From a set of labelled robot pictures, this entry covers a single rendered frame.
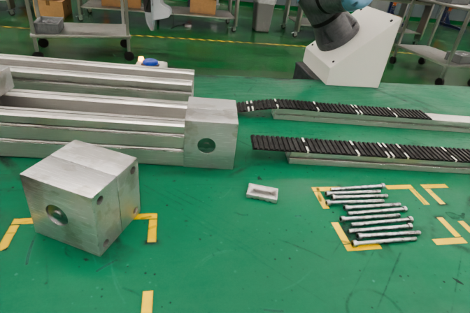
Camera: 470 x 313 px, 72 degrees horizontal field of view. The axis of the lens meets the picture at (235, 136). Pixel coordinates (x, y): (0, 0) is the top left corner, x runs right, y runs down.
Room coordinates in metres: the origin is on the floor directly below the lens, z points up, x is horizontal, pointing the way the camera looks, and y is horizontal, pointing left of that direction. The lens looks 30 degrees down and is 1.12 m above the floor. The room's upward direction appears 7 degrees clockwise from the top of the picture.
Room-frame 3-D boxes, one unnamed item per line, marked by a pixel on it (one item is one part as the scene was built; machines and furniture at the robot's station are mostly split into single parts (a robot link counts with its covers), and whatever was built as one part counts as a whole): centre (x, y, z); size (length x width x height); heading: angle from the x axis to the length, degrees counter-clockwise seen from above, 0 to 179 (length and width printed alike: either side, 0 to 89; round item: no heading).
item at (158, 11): (0.81, 0.22, 0.98); 0.06 x 0.03 x 0.09; 96
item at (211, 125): (0.54, 0.05, 0.83); 0.12 x 0.09 x 0.10; 6
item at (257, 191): (0.42, -0.06, 0.78); 0.05 x 0.03 x 0.01; 83
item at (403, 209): (0.41, -0.24, 0.78); 0.11 x 0.01 x 0.01; 104
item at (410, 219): (0.38, -0.24, 0.78); 0.11 x 0.01 x 0.01; 105
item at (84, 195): (0.33, 0.18, 0.83); 0.11 x 0.10 x 0.10; 165
